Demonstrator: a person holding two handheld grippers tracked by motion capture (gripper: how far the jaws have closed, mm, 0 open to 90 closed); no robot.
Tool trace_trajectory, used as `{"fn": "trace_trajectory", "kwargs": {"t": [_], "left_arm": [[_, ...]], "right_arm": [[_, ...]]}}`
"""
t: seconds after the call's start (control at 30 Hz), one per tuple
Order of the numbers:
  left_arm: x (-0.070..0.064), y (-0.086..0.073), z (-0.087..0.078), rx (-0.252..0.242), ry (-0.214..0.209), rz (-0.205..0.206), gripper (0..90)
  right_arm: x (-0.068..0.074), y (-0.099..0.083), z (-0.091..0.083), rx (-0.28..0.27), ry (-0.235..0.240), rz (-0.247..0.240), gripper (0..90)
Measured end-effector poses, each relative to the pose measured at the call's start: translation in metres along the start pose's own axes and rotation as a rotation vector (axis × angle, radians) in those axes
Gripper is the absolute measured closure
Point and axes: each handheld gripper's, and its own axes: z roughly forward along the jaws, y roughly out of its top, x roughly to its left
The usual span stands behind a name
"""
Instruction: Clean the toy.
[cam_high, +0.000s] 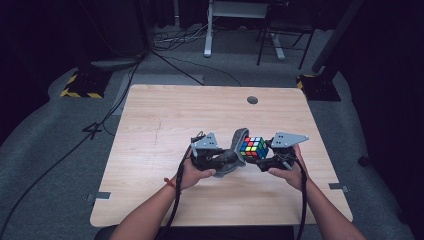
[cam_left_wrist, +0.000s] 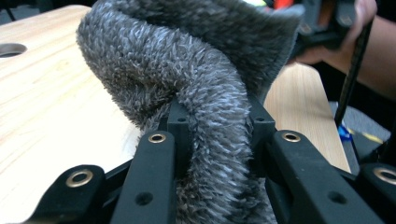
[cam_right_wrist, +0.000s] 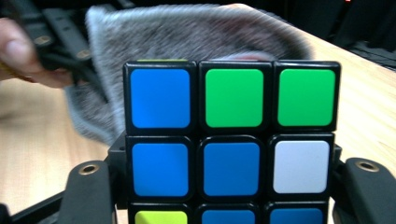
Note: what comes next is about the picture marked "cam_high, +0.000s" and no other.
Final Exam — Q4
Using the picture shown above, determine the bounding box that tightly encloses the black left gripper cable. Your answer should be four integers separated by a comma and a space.
161, 130, 206, 240

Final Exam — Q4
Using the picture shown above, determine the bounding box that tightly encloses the multicoloured puzzle cube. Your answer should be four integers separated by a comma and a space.
239, 135, 270, 161

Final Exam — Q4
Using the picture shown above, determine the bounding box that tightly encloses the long black floor cable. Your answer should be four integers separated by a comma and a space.
0, 54, 145, 234

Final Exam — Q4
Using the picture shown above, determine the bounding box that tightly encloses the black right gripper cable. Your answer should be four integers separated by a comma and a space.
292, 155, 308, 240

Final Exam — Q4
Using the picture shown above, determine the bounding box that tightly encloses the grey tape marker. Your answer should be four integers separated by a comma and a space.
328, 182, 351, 194
86, 191, 112, 202

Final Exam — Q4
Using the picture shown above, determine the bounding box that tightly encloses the black yellow-striped stand base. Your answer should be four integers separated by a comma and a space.
296, 73, 343, 102
59, 68, 113, 100

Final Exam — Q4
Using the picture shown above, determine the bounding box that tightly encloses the thin black floor cable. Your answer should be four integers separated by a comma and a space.
152, 50, 242, 88

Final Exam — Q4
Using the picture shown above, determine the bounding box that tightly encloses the person's dark lap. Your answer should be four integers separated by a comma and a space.
94, 225, 296, 240

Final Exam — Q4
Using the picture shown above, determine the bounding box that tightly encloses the bundle of floor cables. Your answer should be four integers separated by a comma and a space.
151, 24, 215, 53

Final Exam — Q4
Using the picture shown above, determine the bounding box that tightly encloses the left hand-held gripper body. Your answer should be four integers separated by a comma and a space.
190, 132, 220, 172

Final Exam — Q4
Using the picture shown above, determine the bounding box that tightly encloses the white desk frame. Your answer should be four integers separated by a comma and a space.
203, 0, 288, 62

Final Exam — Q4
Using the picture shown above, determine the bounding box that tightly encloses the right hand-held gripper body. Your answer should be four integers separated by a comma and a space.
270, 131, 310, 172

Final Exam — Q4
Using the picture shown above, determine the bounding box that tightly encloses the person's left hand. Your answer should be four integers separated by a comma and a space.
174, 157, 218, 192

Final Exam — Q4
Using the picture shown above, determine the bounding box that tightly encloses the person's right hand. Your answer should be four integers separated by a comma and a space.
268, 143, 310, 193

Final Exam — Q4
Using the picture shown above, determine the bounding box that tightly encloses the dark metal stand pole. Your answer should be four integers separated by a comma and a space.
311, 0, 365, 75

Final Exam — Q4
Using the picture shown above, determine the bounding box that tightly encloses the black chair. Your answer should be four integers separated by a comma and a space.
255, 0, 316, 71

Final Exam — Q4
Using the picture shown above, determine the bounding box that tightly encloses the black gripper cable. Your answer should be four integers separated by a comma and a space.
292, 155, 308, 240
161, 130, 206, 240

